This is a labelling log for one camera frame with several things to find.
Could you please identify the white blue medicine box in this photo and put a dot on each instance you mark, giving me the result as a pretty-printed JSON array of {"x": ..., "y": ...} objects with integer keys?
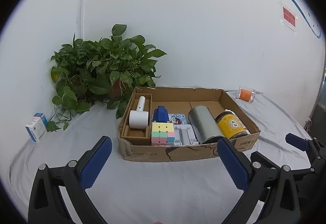
[{"x": 36, "y": 128}]

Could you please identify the blue stapler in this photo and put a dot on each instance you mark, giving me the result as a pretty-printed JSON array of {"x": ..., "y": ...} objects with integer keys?
[{"x": 160, "y": 115}]

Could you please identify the brown cardboard box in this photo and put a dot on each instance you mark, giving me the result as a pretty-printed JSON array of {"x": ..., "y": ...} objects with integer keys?
[{"x": 135, "y": 144}]

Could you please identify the silver metal can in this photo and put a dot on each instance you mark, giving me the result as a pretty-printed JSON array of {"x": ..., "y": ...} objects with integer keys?
[{"x": 204, "y": 125}]

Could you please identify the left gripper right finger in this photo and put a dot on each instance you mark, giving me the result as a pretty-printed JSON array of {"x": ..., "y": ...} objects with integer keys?
[{"x": 260, "y": 180}]

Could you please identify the green potted plant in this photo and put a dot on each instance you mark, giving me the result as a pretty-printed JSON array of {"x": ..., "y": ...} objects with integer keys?
[{"x": 107, "y": 71}]

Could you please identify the red wall sign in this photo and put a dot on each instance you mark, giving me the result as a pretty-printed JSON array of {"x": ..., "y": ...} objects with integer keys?
[{"x": 288, "y": 19}]

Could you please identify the grey plastic tray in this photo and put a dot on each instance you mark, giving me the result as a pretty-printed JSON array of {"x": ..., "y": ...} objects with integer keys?
[{"x": 184, "y": 135}]

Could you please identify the yellow tea jar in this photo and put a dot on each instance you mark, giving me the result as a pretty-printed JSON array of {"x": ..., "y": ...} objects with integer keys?
[{"x": 230, "y": 125}]

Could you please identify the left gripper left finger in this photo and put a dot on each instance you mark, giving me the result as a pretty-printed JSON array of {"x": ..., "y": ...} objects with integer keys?
[{"x": 46, "y": 204}]

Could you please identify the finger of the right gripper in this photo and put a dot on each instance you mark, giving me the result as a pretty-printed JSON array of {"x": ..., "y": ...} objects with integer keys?
[
  {"x": 258, "y": 158},
  {"x": 310, "y": 146}
]

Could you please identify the orange thread spool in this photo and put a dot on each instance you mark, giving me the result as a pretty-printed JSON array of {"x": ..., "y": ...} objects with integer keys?
[{"x": 247, "y": 94}]

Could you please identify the white lint roller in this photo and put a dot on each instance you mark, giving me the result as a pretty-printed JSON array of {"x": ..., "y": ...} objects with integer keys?
[{"x": 139, "y": 118}]

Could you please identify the pastel puzzle cube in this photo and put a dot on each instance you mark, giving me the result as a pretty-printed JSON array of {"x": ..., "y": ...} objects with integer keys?
[{"x": 162, "y": 133}]

